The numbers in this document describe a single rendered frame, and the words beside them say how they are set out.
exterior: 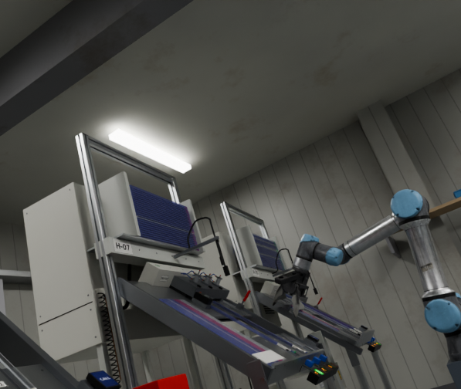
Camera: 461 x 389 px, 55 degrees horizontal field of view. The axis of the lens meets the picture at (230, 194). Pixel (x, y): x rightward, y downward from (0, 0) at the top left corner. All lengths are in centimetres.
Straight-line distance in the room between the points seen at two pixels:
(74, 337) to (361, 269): 384
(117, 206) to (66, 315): 50
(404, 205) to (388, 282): 344
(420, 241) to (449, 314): 27
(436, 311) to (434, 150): 377
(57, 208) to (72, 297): 41
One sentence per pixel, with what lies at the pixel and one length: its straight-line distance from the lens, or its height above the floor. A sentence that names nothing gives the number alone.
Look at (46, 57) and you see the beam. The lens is 307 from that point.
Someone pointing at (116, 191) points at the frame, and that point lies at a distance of 208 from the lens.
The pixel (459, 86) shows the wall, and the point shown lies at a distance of 567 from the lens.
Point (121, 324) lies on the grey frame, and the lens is 180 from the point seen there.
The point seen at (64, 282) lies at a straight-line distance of 205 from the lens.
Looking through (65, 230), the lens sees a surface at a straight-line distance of 209.
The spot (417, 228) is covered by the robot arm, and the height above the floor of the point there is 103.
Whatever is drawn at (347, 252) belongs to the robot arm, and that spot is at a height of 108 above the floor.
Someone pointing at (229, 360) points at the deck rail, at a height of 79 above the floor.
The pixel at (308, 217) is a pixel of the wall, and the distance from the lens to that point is 551.
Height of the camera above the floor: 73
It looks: 22 degrees up
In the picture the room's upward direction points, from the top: 18 degrees counter-clockwise
